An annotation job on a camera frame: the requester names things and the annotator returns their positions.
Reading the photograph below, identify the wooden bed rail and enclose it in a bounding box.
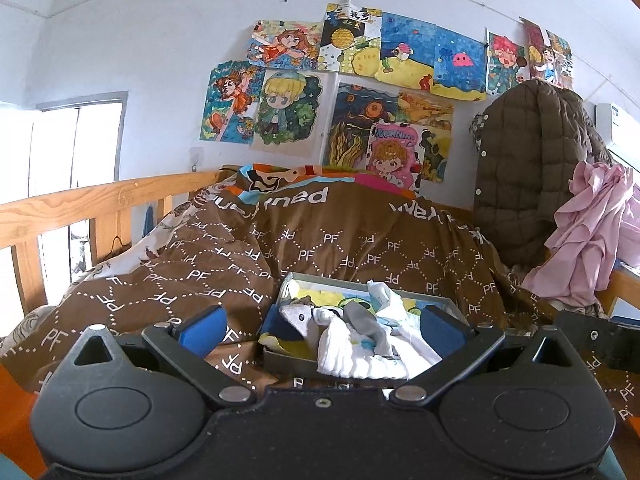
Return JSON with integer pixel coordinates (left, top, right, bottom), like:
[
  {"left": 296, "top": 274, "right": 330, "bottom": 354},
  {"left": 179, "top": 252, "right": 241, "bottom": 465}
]
[
  {"left": 597, "top": 265, "right": 640, "bottom": 318},
  {"left": 0, "top": 170, "right": 236, "bottom": 313}
]

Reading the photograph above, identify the grey tray with cartoon lining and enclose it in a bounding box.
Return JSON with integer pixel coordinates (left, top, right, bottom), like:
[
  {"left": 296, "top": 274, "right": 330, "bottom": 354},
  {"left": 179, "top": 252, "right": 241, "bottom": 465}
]
[{"left": 259, "top": 271, "right": 476, "bottom": 378}]

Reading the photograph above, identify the brown printed blanket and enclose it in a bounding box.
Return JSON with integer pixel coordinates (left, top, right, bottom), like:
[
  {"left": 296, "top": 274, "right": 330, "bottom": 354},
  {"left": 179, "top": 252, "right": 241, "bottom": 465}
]
[{"left": 0, "top": 162, "right": 640, "bottom": 426}]

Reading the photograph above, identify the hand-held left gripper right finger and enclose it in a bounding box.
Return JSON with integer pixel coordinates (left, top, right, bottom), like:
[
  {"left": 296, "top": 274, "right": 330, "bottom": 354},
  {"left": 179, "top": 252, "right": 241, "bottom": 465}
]
[{"left": 390, "top": 305, "right": 581, "bottom": 406}]

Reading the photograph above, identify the black cable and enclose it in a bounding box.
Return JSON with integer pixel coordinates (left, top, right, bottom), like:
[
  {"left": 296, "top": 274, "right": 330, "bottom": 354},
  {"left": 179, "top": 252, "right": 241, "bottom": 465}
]
[{"left": 107, "top": 235, "right": 132, "bottom": 261}]

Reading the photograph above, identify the group of cartoon wall drawings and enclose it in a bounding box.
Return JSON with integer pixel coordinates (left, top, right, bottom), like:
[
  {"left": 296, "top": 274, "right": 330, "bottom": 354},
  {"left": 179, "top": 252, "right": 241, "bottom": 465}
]
[{"left": 199, "top": 2, "right": 575, "bottom": 195}]

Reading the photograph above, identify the window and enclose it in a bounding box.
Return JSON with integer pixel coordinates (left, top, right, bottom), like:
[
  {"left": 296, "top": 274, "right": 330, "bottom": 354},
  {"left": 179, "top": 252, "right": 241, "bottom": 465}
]
[{"left": 0, "top": 91, "right": 130, "bottom": 306}]

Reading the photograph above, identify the white air conditioner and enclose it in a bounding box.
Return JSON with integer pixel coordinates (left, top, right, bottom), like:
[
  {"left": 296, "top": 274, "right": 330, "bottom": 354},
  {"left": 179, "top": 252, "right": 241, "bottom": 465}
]
[{"left": 594, "top": 102, "right": 640, "bottom": 161}]

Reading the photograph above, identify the white blue-print gauze towel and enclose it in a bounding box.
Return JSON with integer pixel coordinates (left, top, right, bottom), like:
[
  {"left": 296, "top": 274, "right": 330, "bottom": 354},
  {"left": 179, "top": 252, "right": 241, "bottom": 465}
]
[{"left": 317, "top": 317, "right": 443, "bottom": 381}]

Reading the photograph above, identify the plain white gauze cloth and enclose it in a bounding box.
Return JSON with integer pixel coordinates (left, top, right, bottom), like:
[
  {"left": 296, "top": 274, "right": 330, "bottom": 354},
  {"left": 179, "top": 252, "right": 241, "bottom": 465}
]
[{"left": 366, "top": 281, "right": 426, "bottom": 346}]

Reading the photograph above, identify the pink garment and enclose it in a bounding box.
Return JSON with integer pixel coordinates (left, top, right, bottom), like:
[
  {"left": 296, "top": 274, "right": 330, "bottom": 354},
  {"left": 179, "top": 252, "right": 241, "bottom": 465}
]
[{"left": 520, "top": 160, "right": 640, "bottom": 311}]

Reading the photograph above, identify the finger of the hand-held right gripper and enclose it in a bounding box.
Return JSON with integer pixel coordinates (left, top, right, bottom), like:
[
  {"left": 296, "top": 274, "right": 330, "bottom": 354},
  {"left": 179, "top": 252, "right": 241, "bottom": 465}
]
[{"left": 554, "top": 309, "right": 640, "bottom": 376}]

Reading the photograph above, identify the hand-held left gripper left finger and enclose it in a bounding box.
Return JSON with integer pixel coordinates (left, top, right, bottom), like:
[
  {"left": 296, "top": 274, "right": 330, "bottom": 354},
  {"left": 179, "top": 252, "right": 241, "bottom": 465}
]
[{"left": 65, "top": 306, "right": 253, "bottom": 407}]

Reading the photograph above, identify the brown puffer jacket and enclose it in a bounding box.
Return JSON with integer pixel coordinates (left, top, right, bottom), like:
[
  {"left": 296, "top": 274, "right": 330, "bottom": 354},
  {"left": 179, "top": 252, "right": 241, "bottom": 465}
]
[{"left": 470, "top": 79, "right": 621, "bottom": 268}]

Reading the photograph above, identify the light grey cloth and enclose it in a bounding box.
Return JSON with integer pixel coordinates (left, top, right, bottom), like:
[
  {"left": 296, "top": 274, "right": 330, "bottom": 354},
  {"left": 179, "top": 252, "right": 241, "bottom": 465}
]
[{"left": 341, "top": 301, "right": 383, "bottom": 343}]

